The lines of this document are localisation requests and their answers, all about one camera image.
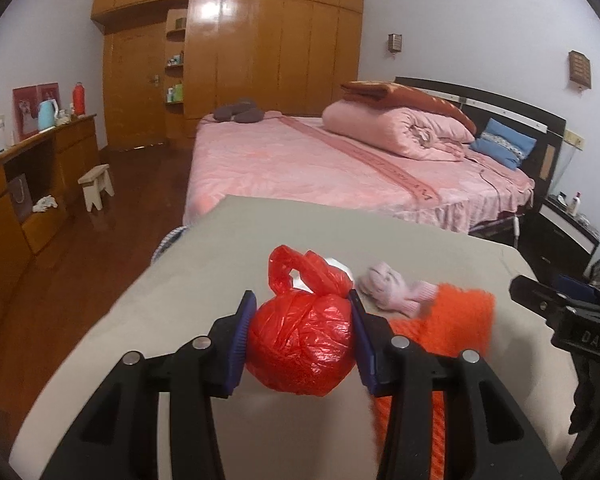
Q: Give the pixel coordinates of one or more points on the small wooden stool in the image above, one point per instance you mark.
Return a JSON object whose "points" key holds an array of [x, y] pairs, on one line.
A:
{"points": [[95, 175]]}

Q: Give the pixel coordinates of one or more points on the wooden wardrobe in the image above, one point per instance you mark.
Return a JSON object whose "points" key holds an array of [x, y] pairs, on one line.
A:
{"points": [[255, 60]]}

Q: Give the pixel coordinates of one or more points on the white crumpled cloth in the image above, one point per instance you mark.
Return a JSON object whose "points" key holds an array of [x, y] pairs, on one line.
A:
{"points": [[45, 204]]}

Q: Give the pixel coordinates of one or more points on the dark nightstand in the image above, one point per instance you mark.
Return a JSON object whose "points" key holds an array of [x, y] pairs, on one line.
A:
{"points": [[545, 245]]}

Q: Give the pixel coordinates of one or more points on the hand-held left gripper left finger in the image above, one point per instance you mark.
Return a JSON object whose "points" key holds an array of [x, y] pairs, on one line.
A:
{"points": [[240, 345]]}

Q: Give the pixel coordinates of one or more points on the blue white striped cloth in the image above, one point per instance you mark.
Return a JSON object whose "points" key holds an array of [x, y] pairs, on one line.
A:
{"points": [[167, 245]]}

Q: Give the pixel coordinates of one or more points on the small wall lamp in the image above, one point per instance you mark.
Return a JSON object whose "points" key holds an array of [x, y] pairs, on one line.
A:
{"points": [[395, 42]]}

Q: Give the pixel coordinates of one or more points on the blue pillow with patterned band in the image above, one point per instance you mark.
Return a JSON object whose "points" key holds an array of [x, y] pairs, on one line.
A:
{"points": [[505, 140]]}

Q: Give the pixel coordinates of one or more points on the beige wall socket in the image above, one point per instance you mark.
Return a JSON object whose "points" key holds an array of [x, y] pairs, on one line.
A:
{"points": [[574, 139]]}

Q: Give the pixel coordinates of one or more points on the dark wooden bed frame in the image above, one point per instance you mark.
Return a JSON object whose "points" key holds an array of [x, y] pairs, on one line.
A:
{"points": [[530, 115]]}

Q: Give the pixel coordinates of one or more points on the wooden desk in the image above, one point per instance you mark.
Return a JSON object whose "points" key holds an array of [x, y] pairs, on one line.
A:
{"points": [[70, 135]]}

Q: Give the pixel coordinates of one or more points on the folded pink quilt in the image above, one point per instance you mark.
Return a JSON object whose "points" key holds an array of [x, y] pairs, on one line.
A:
{"points": [[380, 125]]}

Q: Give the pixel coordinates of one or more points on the grey paper bag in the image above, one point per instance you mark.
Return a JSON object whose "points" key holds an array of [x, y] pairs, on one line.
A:
{"points": [[20, 195]]}

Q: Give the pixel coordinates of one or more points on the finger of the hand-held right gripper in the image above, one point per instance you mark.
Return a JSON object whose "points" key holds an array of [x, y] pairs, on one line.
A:
{"points": [[575, 286], [535, 295]]}

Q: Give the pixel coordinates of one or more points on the wooden door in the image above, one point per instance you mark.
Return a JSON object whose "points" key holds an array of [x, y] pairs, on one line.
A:
{"points": [[130, 95]]}

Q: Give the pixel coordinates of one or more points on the white bottle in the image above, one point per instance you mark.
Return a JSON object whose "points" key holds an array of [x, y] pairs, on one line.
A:
{"points": [[574, 205]]}

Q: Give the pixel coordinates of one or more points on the orange knitted cloth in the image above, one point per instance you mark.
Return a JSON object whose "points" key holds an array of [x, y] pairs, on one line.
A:
{"points": [[455, 320]]}

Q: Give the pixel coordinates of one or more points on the red photo frame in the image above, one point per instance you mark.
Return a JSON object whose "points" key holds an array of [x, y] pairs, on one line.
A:
{"points": [[25, 110]]}

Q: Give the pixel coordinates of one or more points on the red patterned blanket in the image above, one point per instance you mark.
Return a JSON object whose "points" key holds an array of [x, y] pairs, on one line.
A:
{"points": [[380, 91]]}

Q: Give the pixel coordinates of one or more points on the light blue kettle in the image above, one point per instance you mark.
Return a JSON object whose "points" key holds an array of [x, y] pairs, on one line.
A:
{"points": [[47, 116]]}

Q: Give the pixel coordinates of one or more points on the bed with pink cover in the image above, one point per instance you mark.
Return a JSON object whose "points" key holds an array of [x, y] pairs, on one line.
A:
{"points": [[280, 160]]}

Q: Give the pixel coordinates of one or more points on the red plastic bag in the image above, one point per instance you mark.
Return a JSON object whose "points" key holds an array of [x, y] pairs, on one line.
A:
{"points": [[300, 345]]}

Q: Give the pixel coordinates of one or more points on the large wooden wall lamp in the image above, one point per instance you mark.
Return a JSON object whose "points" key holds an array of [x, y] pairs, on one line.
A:
{"points": [[580, 67]]}

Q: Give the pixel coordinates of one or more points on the green bottle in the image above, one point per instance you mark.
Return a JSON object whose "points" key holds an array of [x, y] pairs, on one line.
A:
{"points": [[177, 92]]}

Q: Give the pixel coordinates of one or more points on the red thermos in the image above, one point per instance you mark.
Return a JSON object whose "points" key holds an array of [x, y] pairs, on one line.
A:
{"points": [[79, 100]]}

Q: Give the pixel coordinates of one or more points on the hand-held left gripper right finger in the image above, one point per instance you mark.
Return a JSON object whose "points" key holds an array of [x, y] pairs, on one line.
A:
{"points": [[362, 350]]}

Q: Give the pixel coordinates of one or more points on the grey neck pillow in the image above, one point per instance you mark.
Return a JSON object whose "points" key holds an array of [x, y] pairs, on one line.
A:
{"points": [[245, 112]]}

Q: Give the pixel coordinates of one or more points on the white blanket controller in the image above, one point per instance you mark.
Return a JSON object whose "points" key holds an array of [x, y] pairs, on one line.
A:
{"points": [[517, 225]]}

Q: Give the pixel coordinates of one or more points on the pink glove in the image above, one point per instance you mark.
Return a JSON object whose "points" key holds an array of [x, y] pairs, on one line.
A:
{"points": [[390, 285]]}

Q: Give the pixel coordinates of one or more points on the white paper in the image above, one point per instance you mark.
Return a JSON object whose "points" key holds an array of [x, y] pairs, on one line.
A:
{"points": [[337, 263]]}

